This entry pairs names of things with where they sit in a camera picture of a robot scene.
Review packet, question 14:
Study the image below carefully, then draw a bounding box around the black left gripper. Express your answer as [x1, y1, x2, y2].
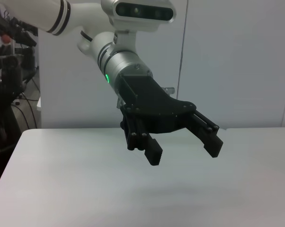
[118, 73, 224, 166]

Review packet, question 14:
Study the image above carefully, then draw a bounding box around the black background machine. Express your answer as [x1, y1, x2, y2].
[0, 9, 39, 152]

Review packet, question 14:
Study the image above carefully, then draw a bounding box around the black hanging cable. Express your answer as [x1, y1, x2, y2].
[11, 78, 39, 130]

